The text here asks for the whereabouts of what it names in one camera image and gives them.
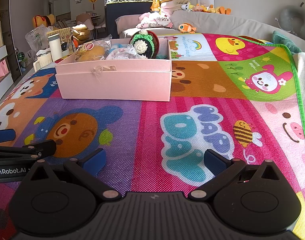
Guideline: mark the golden plush toy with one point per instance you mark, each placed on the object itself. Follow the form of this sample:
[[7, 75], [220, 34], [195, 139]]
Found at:
[[81, 30]]

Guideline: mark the beige sofa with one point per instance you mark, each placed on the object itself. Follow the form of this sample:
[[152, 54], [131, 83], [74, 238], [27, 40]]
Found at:
[[230, 25]]

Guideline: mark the yellow orange duck plush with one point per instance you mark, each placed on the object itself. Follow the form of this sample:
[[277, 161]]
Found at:
[[205, 8]]

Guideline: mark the white thermos bottle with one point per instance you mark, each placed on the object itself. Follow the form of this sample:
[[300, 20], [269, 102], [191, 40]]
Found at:
[[55, 47]]

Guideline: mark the clear plastic bag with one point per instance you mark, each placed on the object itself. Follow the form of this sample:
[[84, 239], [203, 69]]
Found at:
[[36, 38]]

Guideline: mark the pink clothes heap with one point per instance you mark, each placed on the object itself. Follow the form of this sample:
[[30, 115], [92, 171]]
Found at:
[[155, 21]]

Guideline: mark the colourful printed play mat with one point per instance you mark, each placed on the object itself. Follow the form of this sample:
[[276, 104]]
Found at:
[[167, 110]]

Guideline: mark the white jug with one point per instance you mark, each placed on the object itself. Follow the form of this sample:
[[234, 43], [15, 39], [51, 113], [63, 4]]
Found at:
[[43, 61]]

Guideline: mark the grey neck pillow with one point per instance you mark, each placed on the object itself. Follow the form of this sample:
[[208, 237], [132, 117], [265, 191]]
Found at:
[[286, 17]]

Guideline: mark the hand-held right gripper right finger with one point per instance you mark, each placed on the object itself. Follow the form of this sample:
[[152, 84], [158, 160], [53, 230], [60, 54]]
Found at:
[[213, 161]]

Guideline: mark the brown green crochet toy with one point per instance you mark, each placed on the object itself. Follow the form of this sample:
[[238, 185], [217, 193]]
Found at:
[[148, 51]]

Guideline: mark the light blue packet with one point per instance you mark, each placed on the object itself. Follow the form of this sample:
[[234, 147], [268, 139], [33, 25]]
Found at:
[[116, 47]]

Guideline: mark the black fish tank cabinet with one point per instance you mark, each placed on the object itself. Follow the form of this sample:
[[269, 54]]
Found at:
[[122, 10]]

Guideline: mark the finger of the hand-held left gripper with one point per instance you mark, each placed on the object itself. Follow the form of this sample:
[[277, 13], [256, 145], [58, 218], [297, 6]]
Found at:
[[42, 148], [3, 136]]

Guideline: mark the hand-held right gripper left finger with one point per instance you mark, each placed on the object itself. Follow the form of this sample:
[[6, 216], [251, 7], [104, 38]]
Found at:
[[95, 161]]

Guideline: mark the pink cardboard box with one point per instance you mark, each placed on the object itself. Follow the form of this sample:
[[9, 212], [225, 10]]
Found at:
[[117, 85]]

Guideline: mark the white tv cabinet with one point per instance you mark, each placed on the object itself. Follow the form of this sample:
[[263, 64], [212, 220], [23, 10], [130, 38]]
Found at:
[[2, 87]]

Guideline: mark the watermelon ball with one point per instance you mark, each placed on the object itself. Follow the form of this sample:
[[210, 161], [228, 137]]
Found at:
[[22, 55]]

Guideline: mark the green towel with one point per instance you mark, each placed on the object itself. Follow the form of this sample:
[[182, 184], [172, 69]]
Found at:
[[280, 40]]

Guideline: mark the orange fish plush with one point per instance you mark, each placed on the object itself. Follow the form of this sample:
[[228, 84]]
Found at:
[[187, 28]]

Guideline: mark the small white plush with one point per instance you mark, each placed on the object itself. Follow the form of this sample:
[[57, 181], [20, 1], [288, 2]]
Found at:
[[185, 6]]

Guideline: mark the white paper sheet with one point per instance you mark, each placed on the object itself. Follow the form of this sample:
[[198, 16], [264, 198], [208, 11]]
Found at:
[[205, 0]]

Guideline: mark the pink bag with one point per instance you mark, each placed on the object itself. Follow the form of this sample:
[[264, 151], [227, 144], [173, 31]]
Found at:
[[0, 68]]

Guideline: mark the woven basket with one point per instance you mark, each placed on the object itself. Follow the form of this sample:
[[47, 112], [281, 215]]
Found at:
[[66, 33]]

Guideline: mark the white lace cloth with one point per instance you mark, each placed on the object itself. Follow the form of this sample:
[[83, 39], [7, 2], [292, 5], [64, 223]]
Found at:
[[122, 53]]

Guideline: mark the beige dining chair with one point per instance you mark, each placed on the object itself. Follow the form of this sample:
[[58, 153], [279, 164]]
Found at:
[[85, 20]]

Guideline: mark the bread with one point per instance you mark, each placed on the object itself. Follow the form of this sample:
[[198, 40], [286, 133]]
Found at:
[[92, 52]]

